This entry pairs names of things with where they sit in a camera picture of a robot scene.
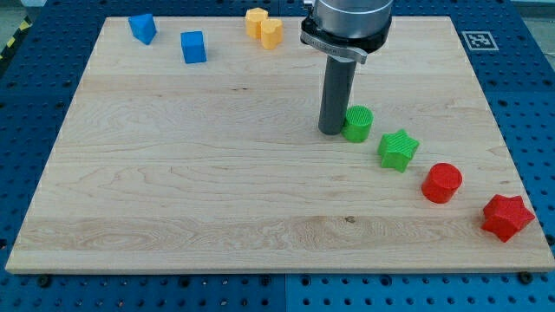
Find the yellow heart block front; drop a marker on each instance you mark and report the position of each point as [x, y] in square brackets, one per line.
[271, 33]

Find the red star block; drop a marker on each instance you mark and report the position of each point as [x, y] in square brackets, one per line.
[506, 216]

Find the green star block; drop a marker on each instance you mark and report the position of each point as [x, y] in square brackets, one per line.
[397, 150]

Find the black bolt right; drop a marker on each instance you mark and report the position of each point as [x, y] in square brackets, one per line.
[525, 277]

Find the blue triangular block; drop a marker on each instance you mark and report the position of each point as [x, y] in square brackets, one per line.
[143, 27]

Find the wooden board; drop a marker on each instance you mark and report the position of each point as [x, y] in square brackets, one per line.
[164, 167]

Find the blue cube block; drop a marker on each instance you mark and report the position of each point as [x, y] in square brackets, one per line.
[193, 47]

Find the white fiducial marker tag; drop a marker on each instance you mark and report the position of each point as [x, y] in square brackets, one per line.
[478, 40]

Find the black bolt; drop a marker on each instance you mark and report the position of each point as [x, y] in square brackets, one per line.
[525, 277]
[43, 281]

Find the yellow block rear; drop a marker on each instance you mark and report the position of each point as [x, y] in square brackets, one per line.
[253, 19]

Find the green cylinder block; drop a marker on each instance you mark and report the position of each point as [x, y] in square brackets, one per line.
[357, 123]

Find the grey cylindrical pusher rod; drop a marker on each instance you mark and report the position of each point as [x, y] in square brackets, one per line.
[337, 86]

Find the red cylinder block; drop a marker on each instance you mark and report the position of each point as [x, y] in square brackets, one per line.
[442, 182]

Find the black bolt left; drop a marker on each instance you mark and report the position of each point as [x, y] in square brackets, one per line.
[43, 281]

